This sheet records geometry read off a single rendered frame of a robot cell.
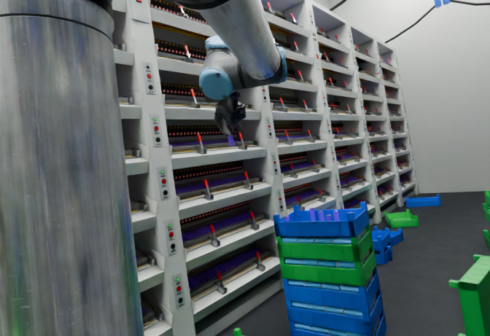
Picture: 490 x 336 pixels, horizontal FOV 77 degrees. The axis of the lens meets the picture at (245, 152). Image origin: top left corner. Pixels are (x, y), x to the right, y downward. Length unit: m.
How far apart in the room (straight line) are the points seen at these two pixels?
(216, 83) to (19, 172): 0.61
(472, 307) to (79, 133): 1.24
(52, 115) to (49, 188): 0.06
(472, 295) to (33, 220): 1.23
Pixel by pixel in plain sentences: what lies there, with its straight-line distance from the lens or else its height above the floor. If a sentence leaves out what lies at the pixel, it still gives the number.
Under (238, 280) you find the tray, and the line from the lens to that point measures 1.53.
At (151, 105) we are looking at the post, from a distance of 1.22.
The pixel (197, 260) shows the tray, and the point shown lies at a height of 0.34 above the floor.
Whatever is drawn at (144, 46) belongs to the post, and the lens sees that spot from 1.29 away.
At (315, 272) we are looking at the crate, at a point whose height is 0.27.
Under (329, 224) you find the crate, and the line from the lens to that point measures 1.11.
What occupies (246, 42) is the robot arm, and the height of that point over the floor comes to 0.89.
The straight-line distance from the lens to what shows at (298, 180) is 1.86.
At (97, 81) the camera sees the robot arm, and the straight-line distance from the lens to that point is 0.30.
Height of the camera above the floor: 0.70
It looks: 2 degrees up
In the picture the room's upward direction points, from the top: 8 degrees counter-clockwise
